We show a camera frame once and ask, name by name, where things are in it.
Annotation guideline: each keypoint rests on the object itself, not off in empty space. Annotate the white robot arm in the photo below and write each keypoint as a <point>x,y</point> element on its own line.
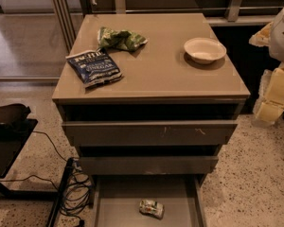
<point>272,36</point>

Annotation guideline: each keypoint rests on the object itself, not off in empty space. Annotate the grey middle drawer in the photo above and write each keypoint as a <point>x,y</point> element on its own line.
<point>148,165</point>

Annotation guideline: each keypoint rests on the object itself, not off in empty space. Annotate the crushed green 7up can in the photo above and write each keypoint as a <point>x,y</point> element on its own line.
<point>152,208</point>

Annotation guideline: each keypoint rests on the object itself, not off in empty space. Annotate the black side table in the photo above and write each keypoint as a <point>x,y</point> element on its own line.
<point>15,129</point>

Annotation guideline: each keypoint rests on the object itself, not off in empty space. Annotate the black power strip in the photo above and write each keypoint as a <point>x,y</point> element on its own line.
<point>58,199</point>

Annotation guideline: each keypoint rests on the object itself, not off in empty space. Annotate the grey top drawer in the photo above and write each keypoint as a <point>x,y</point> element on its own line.
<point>149,133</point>

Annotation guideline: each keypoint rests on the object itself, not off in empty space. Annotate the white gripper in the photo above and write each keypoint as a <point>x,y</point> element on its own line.
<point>282,37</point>

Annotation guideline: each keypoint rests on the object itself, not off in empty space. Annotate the blue vinegar chip bag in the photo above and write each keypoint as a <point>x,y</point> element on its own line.
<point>94,68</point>

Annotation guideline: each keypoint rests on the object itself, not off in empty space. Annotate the white bowl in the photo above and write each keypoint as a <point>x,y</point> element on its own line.
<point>204,50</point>

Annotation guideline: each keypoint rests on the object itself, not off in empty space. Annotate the green crumpled chip bag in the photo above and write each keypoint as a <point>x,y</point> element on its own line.
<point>125,40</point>

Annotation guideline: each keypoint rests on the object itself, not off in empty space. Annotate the metal wall rail frame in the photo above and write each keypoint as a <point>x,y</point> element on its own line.
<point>219,12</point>

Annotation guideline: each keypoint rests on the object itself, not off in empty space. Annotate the grey bottom drawer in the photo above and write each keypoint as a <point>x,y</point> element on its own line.
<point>117,198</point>

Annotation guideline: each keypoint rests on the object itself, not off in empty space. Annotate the grey drawer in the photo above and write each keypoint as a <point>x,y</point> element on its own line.
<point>117,198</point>
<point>149,133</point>
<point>148,165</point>

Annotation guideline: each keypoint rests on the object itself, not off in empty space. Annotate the grey drawer cabinet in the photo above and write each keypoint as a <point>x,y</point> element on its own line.
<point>160,83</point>

